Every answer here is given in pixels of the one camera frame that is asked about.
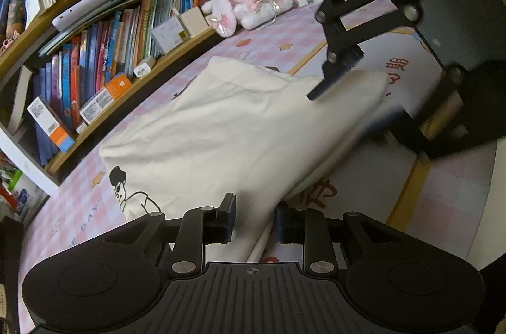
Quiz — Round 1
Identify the pink checkered table mat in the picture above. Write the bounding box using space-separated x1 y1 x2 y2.
17 0 499 334

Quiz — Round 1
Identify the row of colourful books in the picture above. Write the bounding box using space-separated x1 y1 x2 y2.
0 0 250 167

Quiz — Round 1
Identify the white phone charger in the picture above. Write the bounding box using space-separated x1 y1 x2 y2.
134 56 156 79

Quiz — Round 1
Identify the lying orange white box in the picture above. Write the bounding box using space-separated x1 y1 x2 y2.
80 73 132 125

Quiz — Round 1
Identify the white wooden bookshelf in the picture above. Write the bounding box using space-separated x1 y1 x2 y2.
0 0 301 196

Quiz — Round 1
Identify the cream t-shirt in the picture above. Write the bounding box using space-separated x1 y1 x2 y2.
100 56 388 262

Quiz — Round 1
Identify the white tablet on books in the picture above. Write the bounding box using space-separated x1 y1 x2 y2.
52 0 121 32

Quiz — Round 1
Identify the pastel sticky note cube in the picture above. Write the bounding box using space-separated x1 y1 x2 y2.
151 16 189 54

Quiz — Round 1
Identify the white green-lid pen tub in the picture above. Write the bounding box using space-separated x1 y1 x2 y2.
7 170 44 220

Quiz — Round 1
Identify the tall orange white box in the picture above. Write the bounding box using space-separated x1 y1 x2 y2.
28 96 75 152

